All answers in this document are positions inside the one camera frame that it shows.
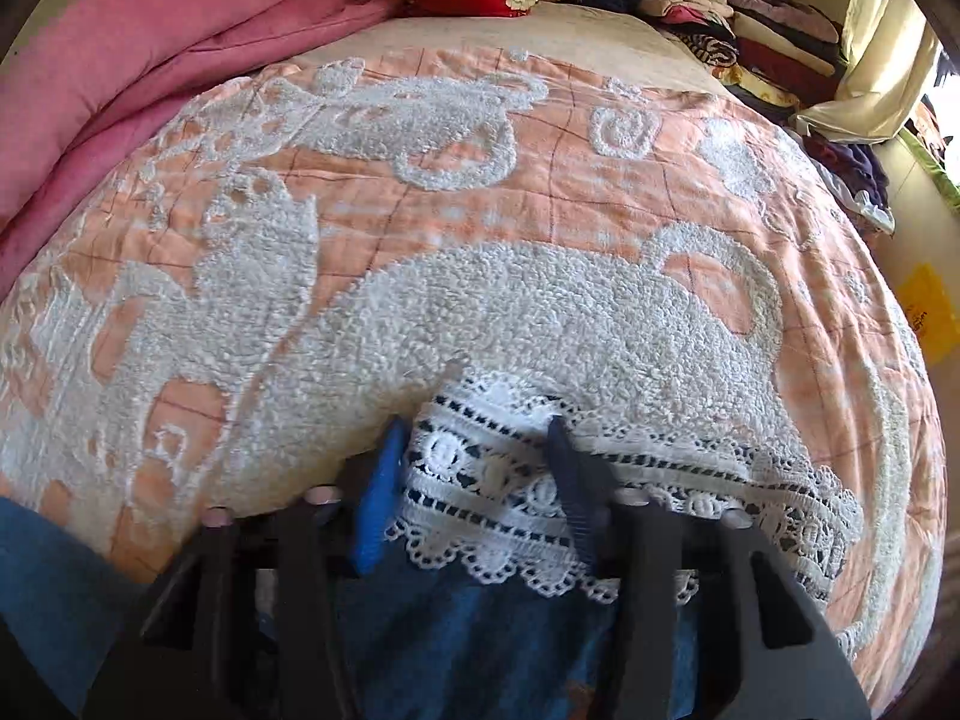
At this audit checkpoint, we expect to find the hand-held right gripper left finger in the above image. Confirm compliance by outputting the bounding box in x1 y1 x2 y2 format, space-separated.
86 416 413 720

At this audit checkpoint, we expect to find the blue denim pants lace hem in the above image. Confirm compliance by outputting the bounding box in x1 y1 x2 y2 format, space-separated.
0 367 863 720

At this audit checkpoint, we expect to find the stack of folded clothes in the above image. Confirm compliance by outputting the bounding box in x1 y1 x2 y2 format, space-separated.
600 0 845 113

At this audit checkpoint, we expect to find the cream curtain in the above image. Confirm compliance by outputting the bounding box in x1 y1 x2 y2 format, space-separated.
795 0 942 143

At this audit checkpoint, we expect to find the orange and white printed blanket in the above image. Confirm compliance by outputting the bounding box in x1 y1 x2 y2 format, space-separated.
0 4 946 706

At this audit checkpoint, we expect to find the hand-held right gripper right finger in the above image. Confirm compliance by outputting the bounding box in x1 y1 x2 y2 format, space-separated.
544 416 875 720

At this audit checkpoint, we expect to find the pink quilt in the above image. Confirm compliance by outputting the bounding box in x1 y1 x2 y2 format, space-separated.
0 0 406 301

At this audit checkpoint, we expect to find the yellow paper sheet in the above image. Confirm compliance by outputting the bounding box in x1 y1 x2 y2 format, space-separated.
896 262 950 368

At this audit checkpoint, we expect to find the purple cloth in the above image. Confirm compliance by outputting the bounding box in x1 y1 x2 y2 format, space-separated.
806 131 897 233

